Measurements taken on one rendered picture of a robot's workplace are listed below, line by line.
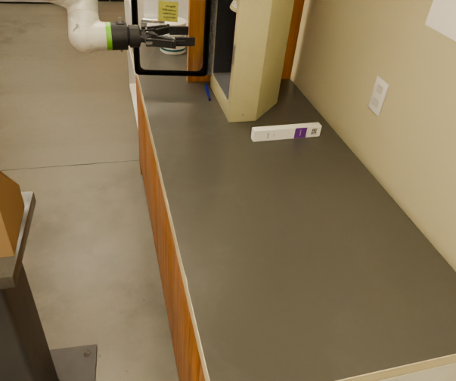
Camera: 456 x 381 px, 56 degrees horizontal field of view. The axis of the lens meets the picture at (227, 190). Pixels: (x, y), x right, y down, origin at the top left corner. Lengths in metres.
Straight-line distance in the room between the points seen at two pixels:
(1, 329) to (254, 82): 1.13
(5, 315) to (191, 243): 0.54
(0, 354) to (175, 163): 0.77
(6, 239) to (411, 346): 0.95
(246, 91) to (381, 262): 0.79
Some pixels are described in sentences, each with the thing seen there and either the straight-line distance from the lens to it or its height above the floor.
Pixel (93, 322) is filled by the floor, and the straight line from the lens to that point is 2.17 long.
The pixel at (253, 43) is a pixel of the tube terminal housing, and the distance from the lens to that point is 1.57.
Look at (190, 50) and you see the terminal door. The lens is 1.86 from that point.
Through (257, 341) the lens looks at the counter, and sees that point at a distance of 0.98.
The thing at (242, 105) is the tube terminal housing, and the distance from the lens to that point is 1.65.
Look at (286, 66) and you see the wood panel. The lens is 2.08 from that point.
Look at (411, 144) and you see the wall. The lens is 1.42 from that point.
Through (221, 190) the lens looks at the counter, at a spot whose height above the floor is 0.94.
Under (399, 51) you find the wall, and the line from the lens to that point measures 1.47.
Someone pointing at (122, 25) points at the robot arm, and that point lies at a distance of 1.59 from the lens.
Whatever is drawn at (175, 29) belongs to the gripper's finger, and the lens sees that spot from 1.69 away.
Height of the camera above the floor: 1.75
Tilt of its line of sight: 38 degrees down
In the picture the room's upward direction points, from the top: 6 degrees clockwise
